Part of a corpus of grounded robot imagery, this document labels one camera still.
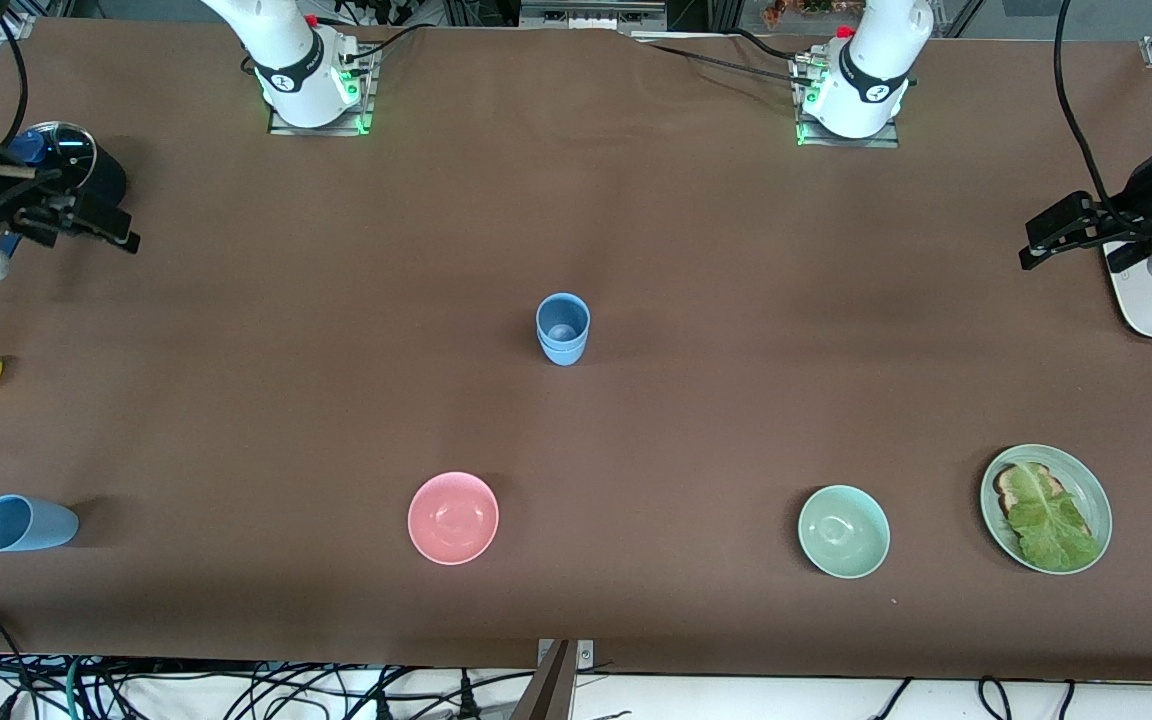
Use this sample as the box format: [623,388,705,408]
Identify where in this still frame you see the pale green bowl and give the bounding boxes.
[798,485,891,579]

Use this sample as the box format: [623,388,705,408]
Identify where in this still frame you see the toast slice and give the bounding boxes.
[994,462,1092,536]

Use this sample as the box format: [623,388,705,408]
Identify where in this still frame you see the green lettuce leaf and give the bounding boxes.
[1006,465,1102,571]

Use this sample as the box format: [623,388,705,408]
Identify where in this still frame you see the dark blue pot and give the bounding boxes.
[0,120,129,297]

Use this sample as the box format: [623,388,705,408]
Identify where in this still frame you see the pink bowl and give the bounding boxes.
[407,472,500,566]

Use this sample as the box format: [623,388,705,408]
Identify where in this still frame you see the artificial flowers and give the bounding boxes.
[761,0,842,29]

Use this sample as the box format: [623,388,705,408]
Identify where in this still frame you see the small metal bracket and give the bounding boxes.
[536,640,595,669]

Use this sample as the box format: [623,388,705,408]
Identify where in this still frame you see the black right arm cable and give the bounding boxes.
[0,18,29,151]

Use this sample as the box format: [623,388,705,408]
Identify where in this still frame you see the pale green plate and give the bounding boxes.
[980,444,1113,575]

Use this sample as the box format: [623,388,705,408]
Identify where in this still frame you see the grey metal box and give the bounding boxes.
[519,0,669,33]

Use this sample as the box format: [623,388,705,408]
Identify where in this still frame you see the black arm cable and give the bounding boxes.
[1053,0,1137,236]
[0,18,29,151]

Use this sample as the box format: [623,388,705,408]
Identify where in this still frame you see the glass pot lid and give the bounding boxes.
[21,121,98,196]

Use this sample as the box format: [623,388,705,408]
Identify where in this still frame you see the dark slanted bar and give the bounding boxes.
[509,640,577,720]

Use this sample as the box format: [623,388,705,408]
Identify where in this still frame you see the black base cable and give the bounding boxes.
[636,38,817,86]
[341,22,437,66]

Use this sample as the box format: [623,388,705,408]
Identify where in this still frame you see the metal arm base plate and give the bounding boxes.
[268,45,377,136]
[796,50,902,149]

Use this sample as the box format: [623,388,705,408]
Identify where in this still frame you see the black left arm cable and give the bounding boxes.
[1053,0,1137,236]

